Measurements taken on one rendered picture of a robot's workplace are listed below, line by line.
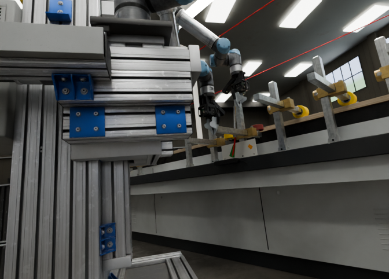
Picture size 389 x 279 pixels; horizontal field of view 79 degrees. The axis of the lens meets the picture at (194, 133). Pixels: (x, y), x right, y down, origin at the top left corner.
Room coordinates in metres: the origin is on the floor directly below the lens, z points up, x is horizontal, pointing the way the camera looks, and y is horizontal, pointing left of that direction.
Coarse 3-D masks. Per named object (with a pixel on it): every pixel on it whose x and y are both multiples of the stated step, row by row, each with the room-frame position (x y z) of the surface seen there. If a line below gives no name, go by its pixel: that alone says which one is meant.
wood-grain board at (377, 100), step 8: (384, 96) 1.07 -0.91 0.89; (352, 104) 1.16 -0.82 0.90; (360, 104) 1.14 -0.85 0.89; (368, 104) 1.12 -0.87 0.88; (320, 112) 1.28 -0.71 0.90; (336, 112) 1.22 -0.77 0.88; (288, 120) 1.41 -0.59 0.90; (296, 120) 1.37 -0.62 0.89; (304, 120) 1.34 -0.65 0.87; (264, 128) 1.53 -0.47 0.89; (272, 128) 1.49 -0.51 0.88; (200, 144) 1.97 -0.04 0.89; (176, 152) 2.21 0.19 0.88
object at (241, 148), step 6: (240, 144) 1.43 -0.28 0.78; (246, 144) 1.40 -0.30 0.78; (252, 144) 1.37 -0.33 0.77; (222, 150) 1.53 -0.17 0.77; (228, 150) 1.50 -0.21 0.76; (240, 150) 1.43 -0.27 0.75; (246, 150) 1.40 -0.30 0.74; (252, 150) 1.37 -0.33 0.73; (222, 156) 1.54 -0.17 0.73; (228, 156) 1.50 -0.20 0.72; (234, 156) 1.47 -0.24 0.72; (240, 156) 1.44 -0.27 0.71; (246, 156) 1.41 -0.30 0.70
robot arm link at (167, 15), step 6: (162, 12) 0.98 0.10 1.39; (168, 12) 0.98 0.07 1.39; (174, 12) 1.01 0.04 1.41; (162, 18) 0.99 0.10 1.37; (168, 18) 0.99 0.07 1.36; (174, 18) 1.01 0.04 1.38; (174, 24) 1.01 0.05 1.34; (174, 30) 1.01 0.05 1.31; (174, 36) 1.02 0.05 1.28; (174, 42) 1.03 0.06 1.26
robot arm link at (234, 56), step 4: (228, 52) 1.32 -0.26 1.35; (232, 52) 1.30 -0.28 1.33; (236, 52) 1.30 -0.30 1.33; (232, 56) 1.29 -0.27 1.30; (236, 56) 1.29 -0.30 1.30; (240, 56) 1.32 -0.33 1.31; (232, 60) 1.30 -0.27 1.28; (236, 60) 1.29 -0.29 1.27; (240, 60) 1.31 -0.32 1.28; (232, 64) 1.30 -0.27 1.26; (236, 64) 1.30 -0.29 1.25; (240, 64) 1.30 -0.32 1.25
